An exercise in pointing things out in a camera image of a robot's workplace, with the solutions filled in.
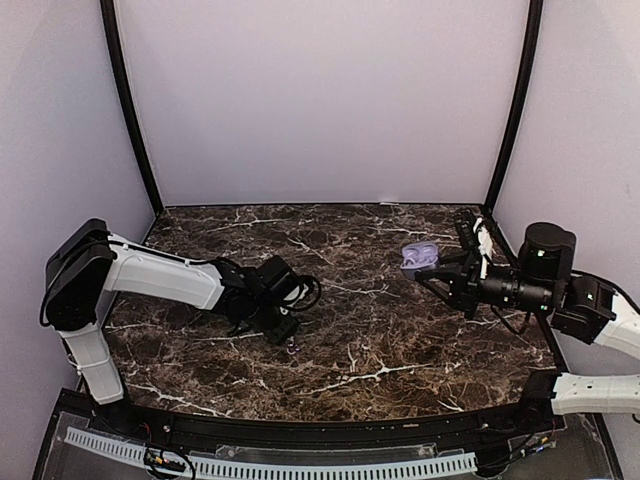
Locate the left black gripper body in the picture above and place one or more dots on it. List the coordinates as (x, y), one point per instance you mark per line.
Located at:
(281, 332)

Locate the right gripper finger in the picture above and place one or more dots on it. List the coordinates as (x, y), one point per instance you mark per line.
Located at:
(457, 258)
(443, 283)

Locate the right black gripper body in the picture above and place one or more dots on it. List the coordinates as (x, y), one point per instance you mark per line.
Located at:
(469, 297)

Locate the purple earbud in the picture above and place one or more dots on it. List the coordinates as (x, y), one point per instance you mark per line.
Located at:
(292, 348)
(411, 262)

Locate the purple grey earbud case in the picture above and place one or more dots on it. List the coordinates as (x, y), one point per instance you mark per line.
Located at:
(428, 252)

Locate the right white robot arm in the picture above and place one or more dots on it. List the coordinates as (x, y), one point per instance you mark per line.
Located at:
(543, 285)

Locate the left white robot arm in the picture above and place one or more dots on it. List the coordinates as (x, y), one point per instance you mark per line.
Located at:
(94, 261)

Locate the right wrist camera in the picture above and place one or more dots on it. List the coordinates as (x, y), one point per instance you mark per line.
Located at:
(474, 236)

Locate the black front rail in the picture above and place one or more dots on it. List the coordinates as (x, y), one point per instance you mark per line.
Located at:
(481, 429)

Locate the white slotted cable duct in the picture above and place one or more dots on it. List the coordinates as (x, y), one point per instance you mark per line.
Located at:
(234, 462)

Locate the right black frame post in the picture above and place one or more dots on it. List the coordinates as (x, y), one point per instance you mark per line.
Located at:
(521, 86)

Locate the black frame post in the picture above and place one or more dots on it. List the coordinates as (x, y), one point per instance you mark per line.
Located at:
(128, 109)
(521, 86)

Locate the left black frame post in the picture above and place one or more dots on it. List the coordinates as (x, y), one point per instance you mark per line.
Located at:
(128, 109)

